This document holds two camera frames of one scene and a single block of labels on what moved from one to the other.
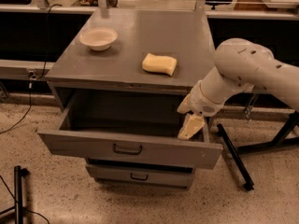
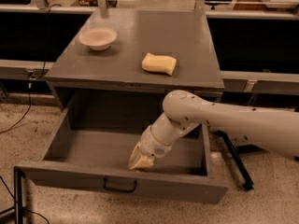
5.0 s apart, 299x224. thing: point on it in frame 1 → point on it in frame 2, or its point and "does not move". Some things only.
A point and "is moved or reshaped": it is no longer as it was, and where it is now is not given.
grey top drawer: (131, 126) is moved or reshaped
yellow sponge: (159, 63) does not move
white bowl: (98, 38) does not move
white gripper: (200, 103) → (153, 147)
